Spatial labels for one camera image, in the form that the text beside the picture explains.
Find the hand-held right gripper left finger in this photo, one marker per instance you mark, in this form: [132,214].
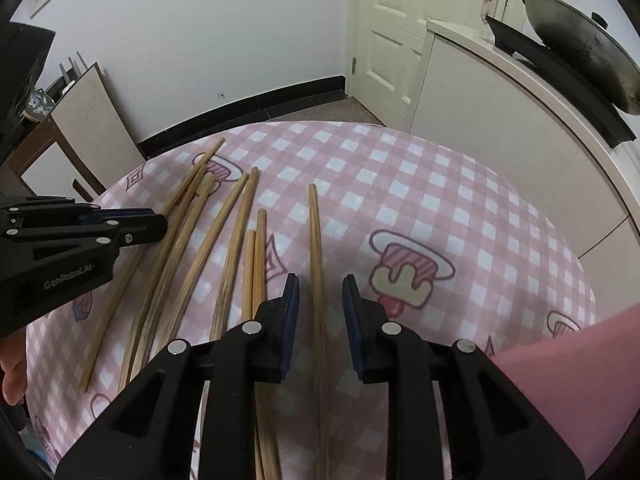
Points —
[290,320]

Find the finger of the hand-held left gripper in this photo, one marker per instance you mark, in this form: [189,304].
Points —
[142,227]
[100,216]

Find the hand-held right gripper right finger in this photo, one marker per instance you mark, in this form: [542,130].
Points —
[357,320]

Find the long bamboo chopstick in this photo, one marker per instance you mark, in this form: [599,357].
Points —
[316,260]
[248,280]
[259,260]

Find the bunch of bamboo chopsticks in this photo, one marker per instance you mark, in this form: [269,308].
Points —
[239,240]

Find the pink cup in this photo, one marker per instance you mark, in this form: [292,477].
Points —
[575,385]

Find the person's left hand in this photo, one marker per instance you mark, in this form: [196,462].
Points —
[12,365]

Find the pink checkered tablecloth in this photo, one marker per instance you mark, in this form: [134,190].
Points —
[400,200]

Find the blue patterned bowl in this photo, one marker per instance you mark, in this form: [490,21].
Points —
[40,102]

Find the black baseboard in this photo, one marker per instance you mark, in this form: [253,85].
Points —
[250,102]

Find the white kitchen cabinet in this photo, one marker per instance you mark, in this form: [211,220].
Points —
[500,125]

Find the white panel door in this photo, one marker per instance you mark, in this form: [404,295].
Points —
[390,20]

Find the black gas stove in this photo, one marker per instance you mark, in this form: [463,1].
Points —
[510,40]

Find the metal wok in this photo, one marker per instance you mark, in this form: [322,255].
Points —
[575,35]

